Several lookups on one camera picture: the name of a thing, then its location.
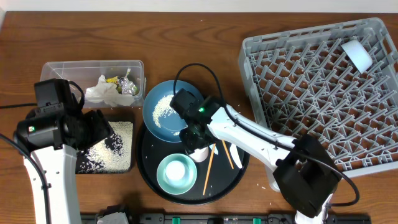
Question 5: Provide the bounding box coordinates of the pink cup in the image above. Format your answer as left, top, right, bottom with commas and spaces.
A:
188, 146, 209, 163

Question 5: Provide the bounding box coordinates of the dark blue plate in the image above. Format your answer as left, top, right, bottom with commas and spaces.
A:
143, 80, 187, 143

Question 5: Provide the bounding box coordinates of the pile of white rice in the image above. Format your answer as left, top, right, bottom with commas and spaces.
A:
77, 94, 179, 174

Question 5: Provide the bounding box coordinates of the white tissue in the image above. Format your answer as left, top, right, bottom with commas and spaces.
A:
85, 75, 135, 107

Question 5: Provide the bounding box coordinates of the yellow snack wrapper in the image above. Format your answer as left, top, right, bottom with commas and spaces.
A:
106, 76, 122, 94

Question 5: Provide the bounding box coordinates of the silver foil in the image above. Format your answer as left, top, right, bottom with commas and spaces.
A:
118, 68, 138, 96

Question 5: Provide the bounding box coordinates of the light blue small plate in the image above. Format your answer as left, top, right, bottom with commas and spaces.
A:
341, 40, 373, 73

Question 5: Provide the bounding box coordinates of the white cup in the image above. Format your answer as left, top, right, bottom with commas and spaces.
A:
165, 161, 187, 185

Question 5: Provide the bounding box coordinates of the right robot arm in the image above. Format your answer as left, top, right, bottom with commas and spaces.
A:
170, 89, 341, 223

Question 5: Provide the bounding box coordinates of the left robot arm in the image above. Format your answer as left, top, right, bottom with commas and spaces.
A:
14, 79, 113, 223

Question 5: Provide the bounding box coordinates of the grey dishwasher rack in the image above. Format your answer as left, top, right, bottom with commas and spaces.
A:
239, 17, 397, 177

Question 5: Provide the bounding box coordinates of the light blue plastic knife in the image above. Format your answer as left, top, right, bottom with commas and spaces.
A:
208, 144, 218, 155

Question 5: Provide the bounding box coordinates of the wooden chopstick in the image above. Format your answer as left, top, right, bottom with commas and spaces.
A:
221, 140, 234, 169
203, 151, 214, 196

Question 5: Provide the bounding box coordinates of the black rectangular tray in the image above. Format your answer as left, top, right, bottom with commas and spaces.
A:
76, 114, 134, 174

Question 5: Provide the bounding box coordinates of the black round tray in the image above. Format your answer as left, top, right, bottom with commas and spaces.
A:
136, 124, 250, 205

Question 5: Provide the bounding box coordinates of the clear plastic bin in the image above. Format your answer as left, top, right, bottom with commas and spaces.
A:
40, 60, 146, 108

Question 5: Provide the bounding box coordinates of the teal bowl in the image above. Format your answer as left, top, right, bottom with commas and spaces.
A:
156, 154, 197, 195

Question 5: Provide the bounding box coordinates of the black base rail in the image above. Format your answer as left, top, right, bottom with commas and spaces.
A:
80, 212, 373, 224

